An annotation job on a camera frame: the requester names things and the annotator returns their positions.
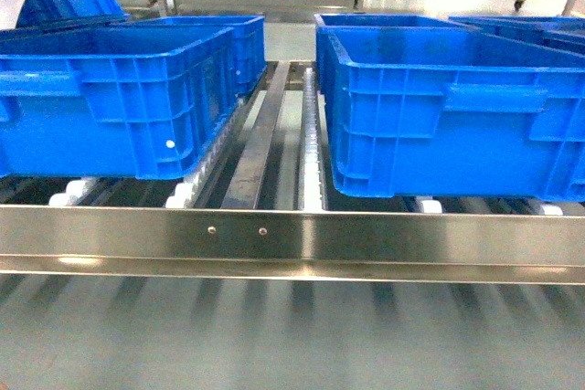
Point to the steel roller shelf rack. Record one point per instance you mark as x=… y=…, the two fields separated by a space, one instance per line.
x=210 y=223

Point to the blue bin left front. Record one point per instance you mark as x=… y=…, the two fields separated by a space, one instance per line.
x=140 y=102

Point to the blue bin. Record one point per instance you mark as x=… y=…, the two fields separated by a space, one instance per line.
x=140 y=102
x=415 y=106

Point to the blue bin right front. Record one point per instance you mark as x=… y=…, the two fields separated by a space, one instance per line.
x=415 y=106

